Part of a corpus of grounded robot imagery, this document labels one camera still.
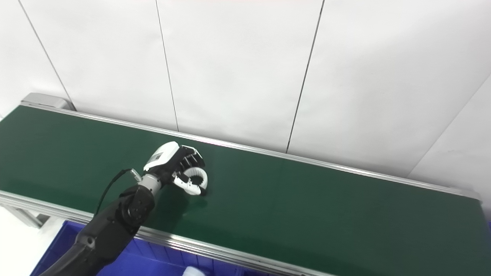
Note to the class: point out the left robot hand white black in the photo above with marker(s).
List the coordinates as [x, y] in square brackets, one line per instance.
[163, 157]

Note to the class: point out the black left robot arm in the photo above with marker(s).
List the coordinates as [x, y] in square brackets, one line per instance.
[115, 222]

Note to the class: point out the green conveyor belt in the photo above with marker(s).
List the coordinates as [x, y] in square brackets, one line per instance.
[165, 238]
[307, 214]

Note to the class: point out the blue bin with white parts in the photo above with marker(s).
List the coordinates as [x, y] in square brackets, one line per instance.
[153, 260]

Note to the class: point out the grey conveyor end cover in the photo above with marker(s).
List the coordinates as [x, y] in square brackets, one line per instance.
[46, 100]

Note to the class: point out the aluminium conveyor support leg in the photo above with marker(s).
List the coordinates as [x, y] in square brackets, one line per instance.
[27, 218]

